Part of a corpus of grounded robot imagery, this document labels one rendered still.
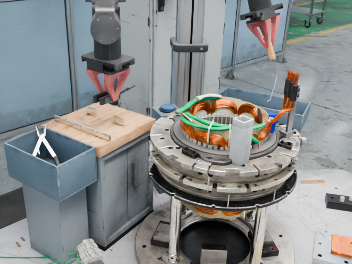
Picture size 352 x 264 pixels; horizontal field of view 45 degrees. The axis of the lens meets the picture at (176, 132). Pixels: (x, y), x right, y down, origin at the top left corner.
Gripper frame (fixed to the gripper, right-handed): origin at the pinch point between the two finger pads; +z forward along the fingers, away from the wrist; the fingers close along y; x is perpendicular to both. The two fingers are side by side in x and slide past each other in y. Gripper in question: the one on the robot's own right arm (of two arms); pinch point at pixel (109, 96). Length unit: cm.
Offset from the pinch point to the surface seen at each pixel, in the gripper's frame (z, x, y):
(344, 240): 34, 27, 52
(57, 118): 7.4, -4.8, -12.5
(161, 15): 26, 182, -115
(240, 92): 9.9, 43.9, 12.1
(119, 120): 7.0, 2.9, 0.3
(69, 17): 30, 151, -173
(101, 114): 8.4, 4.7, -7.3
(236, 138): -0.4, -1.8, 32.6
